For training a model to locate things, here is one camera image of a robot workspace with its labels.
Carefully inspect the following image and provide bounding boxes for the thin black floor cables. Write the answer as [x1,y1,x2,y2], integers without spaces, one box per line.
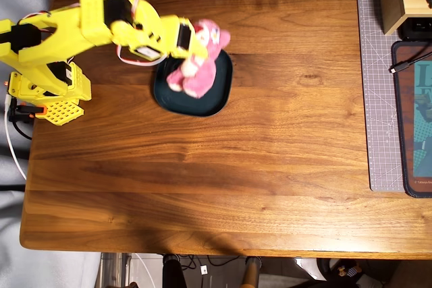
[178,254,241,272]

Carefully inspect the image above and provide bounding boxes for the yellow robot arm with base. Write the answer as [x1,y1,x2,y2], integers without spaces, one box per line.
[0,0,136,127]

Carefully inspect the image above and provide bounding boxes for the black USB cable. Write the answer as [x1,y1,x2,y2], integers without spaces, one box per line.
[389,51,432,74]

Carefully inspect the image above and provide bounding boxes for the pink strawberry bear plush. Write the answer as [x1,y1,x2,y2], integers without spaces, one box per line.
[165,19,232,99]

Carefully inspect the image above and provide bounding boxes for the white power cable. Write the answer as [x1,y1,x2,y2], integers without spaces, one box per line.
[3,95,28,181]

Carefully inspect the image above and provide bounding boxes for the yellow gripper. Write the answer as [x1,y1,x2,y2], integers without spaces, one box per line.
[111,0,209,62]

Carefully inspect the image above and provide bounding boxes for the dark printed mouse pad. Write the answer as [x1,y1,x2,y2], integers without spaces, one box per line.
[391,40,432,198]

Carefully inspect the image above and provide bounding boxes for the dark green square dish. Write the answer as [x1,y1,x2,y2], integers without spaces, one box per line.
[153,48,234,117]

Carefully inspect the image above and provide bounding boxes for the small toy figure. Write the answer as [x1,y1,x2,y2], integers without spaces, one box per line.
[336,263,362,277]

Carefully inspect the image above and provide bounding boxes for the black electronic device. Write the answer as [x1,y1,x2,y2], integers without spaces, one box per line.
[398,17,432,41]

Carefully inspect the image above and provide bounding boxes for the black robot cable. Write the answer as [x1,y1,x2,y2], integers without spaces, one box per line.
[8,98,33,140]

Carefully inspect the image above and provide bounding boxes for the wooden post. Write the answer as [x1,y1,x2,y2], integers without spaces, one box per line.
[242,256,263,288]

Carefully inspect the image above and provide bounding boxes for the grey cutting mat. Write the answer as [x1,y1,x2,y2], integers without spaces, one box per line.
[354,0,406,193]

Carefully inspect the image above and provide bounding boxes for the black post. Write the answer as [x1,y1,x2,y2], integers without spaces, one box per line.
[162,254,188,288]

